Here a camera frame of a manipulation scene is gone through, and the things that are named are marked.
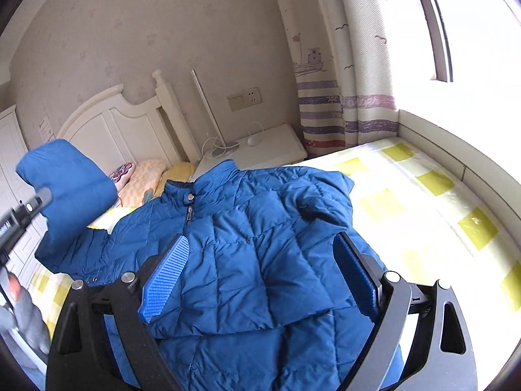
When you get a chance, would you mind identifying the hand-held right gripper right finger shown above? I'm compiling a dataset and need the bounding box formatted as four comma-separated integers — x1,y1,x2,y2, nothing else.
333,231,479,391

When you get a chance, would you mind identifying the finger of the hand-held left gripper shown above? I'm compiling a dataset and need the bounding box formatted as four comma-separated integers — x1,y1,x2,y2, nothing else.
12,187,53,223

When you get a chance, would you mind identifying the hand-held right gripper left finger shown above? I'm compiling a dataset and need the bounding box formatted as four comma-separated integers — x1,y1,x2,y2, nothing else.
47,234,192,391

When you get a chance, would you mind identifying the blue down jacket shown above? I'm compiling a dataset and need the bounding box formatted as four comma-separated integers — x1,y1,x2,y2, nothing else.
15,138,405,391

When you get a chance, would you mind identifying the person's left forearm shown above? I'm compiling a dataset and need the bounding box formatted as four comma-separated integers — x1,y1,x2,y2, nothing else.
0,285,51,369

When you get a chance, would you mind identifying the person's left hand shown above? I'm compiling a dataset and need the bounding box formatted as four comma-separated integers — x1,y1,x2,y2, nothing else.
6,273,23,306

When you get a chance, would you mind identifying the paper label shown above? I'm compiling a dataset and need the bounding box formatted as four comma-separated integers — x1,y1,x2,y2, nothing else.
36,116,55,143

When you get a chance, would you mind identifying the yellow checked bedsheet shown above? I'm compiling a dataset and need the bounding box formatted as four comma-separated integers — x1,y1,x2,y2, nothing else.
24,136,521,335

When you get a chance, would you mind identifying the floral print pillow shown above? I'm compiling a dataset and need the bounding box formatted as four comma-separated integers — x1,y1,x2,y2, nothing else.
108,162,137,186

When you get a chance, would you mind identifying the pink yellow checked pillow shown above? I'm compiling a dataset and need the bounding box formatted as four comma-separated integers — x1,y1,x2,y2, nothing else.
116,159,168,208

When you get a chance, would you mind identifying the white wooden headboard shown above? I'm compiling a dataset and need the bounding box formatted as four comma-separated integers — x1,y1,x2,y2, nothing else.
57,69,202,167

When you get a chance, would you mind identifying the white nightstand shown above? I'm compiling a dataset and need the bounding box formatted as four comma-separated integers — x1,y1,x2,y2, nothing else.
190,124,308,180

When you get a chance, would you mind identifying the window ledge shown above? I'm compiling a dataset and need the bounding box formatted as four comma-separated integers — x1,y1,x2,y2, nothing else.
397,108,521,229

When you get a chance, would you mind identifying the white desk lamp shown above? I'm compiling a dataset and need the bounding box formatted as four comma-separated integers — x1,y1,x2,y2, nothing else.
191,69,241,157

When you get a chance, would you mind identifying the boat print curtain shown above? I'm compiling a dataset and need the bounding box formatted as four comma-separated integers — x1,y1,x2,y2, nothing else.
266,0,400,159

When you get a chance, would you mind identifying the window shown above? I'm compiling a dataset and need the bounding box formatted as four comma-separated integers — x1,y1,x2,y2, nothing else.
423,0,521,86

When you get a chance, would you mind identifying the white cable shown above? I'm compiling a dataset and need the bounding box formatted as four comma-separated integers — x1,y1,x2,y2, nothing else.
201,121,265,155

